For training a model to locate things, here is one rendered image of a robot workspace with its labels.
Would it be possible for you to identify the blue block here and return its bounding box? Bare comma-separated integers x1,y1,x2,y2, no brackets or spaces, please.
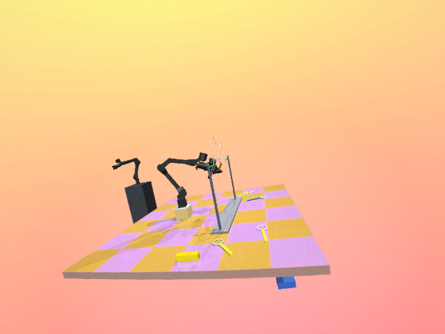
276,277,297,289

